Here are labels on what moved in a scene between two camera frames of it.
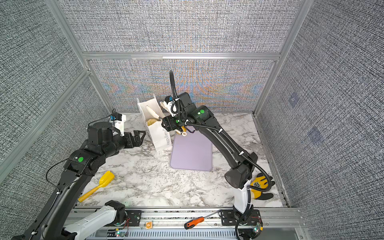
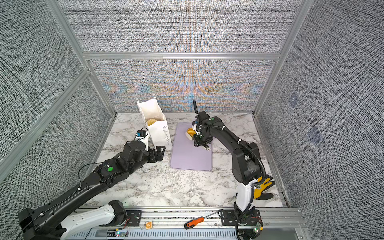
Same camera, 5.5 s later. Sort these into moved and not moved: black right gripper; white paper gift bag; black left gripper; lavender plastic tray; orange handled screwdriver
Moved: black left gripper; black right gripper
Not moved: orange handled screwdriver; lavender plastic tray; white paper gift bag
